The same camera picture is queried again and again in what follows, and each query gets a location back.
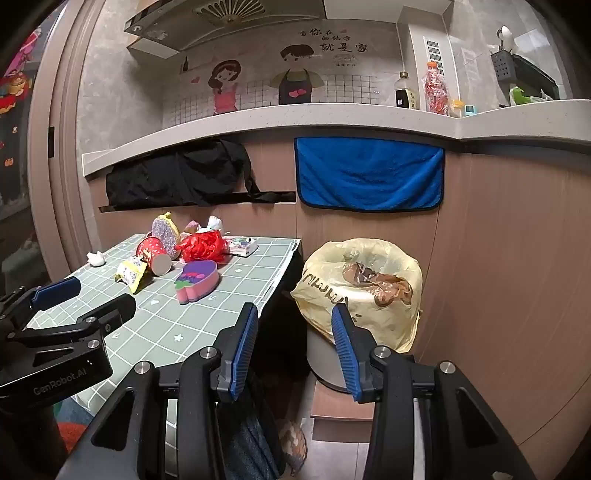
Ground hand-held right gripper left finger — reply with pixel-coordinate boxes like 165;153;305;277
55;302;260;480

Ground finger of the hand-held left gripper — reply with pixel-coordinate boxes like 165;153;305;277
8;293;137;352
0;276;83;331

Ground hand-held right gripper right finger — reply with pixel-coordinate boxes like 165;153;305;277
331;304;536;480

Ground grey trash bin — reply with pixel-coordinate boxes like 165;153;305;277
307;323;357;394

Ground red drink can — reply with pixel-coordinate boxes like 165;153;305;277
136;235;174;277

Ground cartoon print tissue packet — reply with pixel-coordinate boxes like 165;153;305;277
226;236;259;258

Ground red plastic bag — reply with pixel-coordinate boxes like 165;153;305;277
175;230;230;265

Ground yellow snack packet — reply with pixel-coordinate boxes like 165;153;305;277
114;257;148;295

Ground wooden step board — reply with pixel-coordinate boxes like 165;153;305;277
310;378;378;433

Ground red floor mat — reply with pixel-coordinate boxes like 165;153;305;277
54;396;103;456

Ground dark folded cloth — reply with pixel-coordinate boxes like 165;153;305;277
222;374;285;480

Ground patterned slipper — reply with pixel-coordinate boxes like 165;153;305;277
276;417;308;476

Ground black cloth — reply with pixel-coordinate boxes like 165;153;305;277
106;137;262;208

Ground blue towel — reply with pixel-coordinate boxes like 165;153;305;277
294;137;446;213

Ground colourful door stickers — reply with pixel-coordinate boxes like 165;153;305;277
0;27;43;117

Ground speckled kitchen counter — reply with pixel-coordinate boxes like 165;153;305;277
82;99;591;178

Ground dark soy sauce bottle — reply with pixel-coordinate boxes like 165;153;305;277
394;71;421;110

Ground orange capped bottle red contents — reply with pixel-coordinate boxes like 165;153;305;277
423;61;451;114

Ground range hood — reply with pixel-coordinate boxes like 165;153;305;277
124;0;324;59

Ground green leafy plant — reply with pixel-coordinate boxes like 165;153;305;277
509;85;540;107

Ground cartoon couple wall sticker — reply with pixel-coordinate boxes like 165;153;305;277
178;21;386;117

